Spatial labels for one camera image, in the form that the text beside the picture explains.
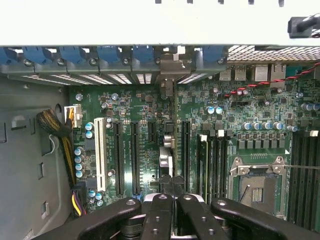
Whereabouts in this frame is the long black expansion slot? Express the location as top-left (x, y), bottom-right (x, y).
top-left (181, 119), bottom-right (192, 195)
top-left (130, 120), bottom-right (141, 197)
top-left (112, 120), bottom-right (125, 198)

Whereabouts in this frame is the CPU socket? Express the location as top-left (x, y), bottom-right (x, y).
top-left (229, 155), bottom-right (292, 218)

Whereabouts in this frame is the short black expansion slot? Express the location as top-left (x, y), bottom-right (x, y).
top-left (147, 120), bottom-right (158, 145)

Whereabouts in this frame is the white PCI expansion slot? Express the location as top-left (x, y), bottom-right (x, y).
top-left (93, 116), bottom-right (108, 193)

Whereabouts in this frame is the green motherboard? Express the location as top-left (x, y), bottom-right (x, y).
top-left (67, 63), bottom-right (320, 233)

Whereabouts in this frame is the white power connector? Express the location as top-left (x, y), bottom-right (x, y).
top-left (63, 104), bottom-right (83, 129)

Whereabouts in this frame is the blue slot retainer clip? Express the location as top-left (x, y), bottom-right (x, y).
top-left (96, 46), bottom-right (121, 65)
top-left (0, 47), bottom-right (16, 65)
top-left (59, 46), bottom-right (85, 65)
top-left (202, 46), bottom-right (225, 65)
top-left (133, 45), bottom-right (154, 63)
top-left (22, 46), bottom-right (47, 65)

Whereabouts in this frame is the open black PC case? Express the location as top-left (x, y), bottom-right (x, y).
top-left (0, 0), bottom-right (320, 240)

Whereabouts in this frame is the black rear power plug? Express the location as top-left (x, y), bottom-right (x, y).
top-left (287, 13), bottom-right (320, 40)

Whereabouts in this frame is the thin wire locking lever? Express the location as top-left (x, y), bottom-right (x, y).
top-left (283, 163), bottom-right (320, 171)

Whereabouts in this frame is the sleeved power wire bundle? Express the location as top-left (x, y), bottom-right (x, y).
top-left (36, 108), bottom-right (87, 217)

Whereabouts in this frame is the red black twisted wire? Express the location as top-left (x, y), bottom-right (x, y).
top-left (224, 62), bottom-right (320, 98)

